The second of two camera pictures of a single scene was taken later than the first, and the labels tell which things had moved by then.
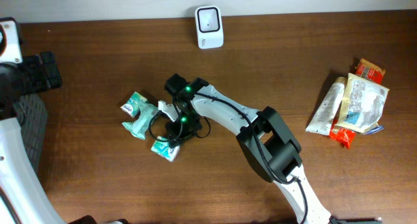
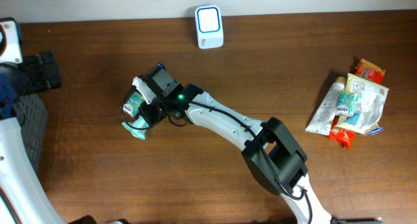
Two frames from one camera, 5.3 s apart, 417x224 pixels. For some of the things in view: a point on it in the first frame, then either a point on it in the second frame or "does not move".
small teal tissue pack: (131, 106) does not move
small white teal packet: (161, 146) → (346, 103)
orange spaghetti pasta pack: (372, 71) does not move
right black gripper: (172, 130) → (147, 112)
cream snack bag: (363, 105) does not move
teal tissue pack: (139, 127) does not move
